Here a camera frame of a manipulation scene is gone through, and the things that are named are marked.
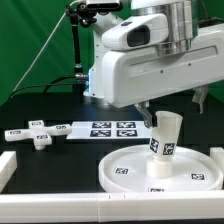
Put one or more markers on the white right fence block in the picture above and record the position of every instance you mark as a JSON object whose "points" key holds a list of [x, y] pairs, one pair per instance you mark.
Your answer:
{"points": [[217, 154]]}

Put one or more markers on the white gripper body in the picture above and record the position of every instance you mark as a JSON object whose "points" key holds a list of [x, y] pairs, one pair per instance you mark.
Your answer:
{"points": [[140, 75]]}

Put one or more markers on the white round table top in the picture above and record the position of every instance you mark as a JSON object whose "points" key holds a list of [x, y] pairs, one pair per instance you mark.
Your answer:
{"points": [[136, 169]]}

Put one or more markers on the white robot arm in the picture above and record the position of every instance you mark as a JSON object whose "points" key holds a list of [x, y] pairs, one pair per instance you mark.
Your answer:
{"points": [[158, 51]]}

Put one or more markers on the white fence block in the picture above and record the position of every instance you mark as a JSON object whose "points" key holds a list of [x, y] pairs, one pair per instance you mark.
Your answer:
{"points": [[8, 165], [217, 154]]}

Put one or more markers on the white left fence block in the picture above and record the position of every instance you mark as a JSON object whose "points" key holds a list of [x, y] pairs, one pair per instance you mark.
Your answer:
{"points": [[8, 165]]}

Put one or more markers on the white front fence bar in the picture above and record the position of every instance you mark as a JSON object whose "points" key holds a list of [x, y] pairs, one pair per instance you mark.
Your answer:
{"points": [[106, 207]]}

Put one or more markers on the white cross-shaped table base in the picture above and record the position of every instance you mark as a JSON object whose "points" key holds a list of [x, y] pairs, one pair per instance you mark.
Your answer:
{"points": [[39, 133]]}

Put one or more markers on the white marker plate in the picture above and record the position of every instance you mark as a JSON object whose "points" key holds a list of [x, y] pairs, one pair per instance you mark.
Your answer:
{"points": [[109, 130]]}

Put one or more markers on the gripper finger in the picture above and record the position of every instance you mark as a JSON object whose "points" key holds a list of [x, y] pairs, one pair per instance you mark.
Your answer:
{"points": [[200, 94], [142, 107]]}

